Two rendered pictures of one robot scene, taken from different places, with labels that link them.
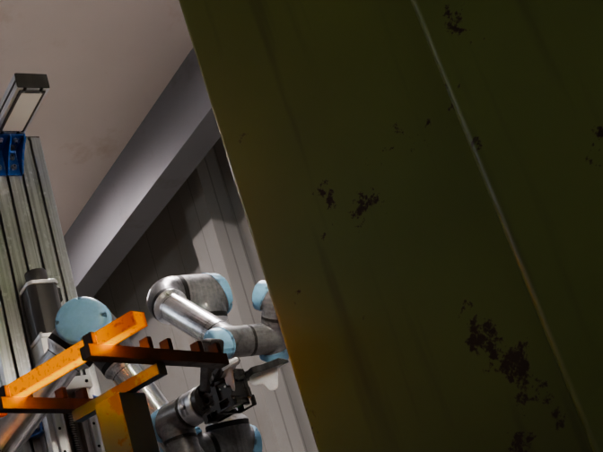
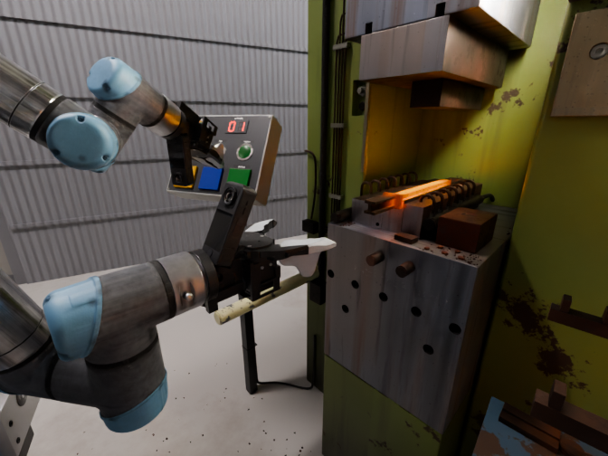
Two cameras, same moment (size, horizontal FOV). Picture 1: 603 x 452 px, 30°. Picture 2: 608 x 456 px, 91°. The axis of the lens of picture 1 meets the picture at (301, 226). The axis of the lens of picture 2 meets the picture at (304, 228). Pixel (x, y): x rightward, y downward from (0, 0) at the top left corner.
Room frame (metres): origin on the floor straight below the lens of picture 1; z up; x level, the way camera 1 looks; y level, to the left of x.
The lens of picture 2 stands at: (2.15, 0.64, 1.17)
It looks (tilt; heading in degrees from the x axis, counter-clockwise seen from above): 19 degrees down; 280
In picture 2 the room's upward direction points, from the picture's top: straight up
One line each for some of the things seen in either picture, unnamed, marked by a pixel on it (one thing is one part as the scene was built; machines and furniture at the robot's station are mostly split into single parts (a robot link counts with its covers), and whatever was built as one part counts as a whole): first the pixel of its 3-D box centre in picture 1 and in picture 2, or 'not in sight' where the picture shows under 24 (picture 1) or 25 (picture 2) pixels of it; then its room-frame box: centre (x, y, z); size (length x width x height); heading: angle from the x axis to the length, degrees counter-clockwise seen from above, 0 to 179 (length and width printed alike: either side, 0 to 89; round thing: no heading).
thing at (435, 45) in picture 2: not in sight; (439, 64); (1.96, -0.28, 1.32); 0.42 x 0.20 x 0.10; 54
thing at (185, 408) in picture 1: (196, 405); (183, 282); (2.37, 0.34, 0.98); 0.08 x 0.05 x 0.08; 144
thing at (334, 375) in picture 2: not in sight; (412, 393); (1.90, -0.25, 0.23); 0.56 x 0.38 x 0.47; 54
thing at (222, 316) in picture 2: not in sight; (274, 291); (2.41, -0.24, 0.62); 0.44 x 0.05 x 0.05; 54
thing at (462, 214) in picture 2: not in sight; (466, 228); (1.90, -0.05, 0.95); 0.12 x 0.09 x 0.07; 54
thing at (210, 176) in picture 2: not in sight; (212, 178); (2.61, -0.24, 1.01); 0.07 x 0.05 x 0.07; 169
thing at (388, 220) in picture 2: not in sight; (421, 199); (1.96, -0.28, 0.96); 0.42 x 0.20 x 0.09; 54
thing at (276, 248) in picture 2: (223, 374); (279, 250); (2.26, 0.25, 1.00); 0.09 x 0.05 x 0.02; 18
